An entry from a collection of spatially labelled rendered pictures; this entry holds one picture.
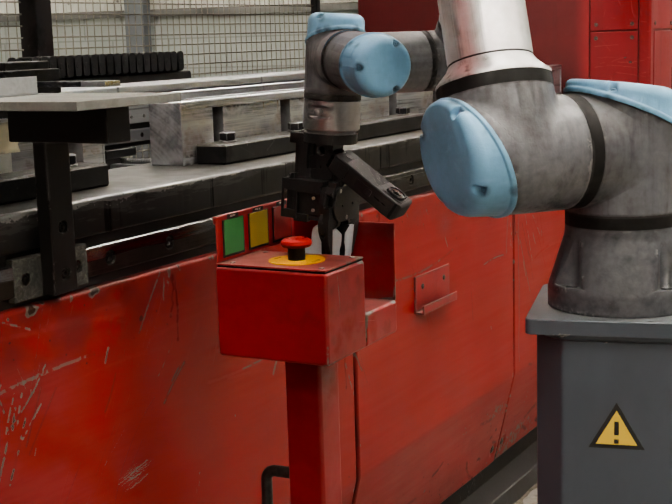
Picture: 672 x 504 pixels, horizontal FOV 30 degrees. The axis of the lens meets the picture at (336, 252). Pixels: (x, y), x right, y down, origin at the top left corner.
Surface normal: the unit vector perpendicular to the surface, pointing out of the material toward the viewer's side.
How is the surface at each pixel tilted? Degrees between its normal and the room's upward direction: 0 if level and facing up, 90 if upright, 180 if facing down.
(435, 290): 90
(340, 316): 90
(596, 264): 73
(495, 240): 90
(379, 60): 94
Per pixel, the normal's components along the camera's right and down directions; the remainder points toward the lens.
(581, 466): -0.26, 0.17
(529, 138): 0.36, -0.15
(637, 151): 0.38, 0.14
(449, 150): -0.90, 0.22
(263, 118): 0.87, 0.06
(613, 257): -0.36, -0.14
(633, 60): -0.49, 0.16
